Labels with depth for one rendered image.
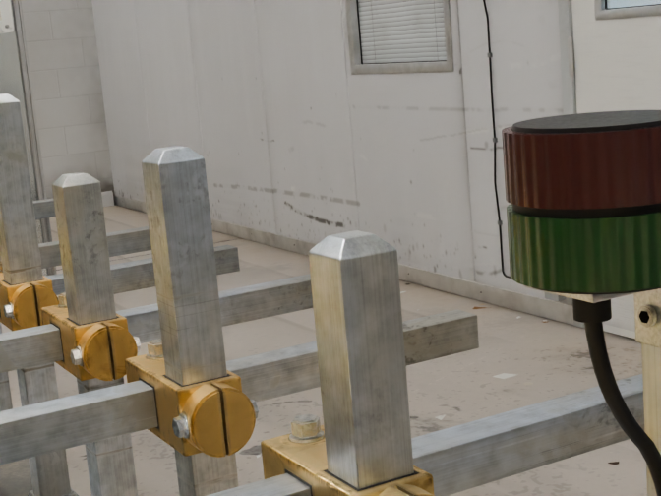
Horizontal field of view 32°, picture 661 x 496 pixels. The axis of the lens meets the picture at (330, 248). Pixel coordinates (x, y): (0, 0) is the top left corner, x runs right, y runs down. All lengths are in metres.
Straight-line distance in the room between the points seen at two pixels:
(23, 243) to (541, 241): 1.00
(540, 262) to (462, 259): 4.91
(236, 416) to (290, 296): 0.38
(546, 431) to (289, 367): 0.26
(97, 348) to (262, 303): 0.21
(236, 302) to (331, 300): 0.57
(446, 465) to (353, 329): 0.14
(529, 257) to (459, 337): 0.65
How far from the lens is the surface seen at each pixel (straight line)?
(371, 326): 0.61
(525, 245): 0.36
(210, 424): 0.83
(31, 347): 1.11
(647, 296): 0.41
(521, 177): 0.36
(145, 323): 1.14
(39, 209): 2.14
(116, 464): 1.12
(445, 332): 1.00
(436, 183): 5.35
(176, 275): 0.83
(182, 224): 0.83
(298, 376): 0.93
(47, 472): 1.37
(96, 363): 1.06
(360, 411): 0.62
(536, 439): 0.75
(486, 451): 0.73
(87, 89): 9.57
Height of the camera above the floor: 1.21
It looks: 10 degrees down
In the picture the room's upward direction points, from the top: 5 degrees counter-clockwise
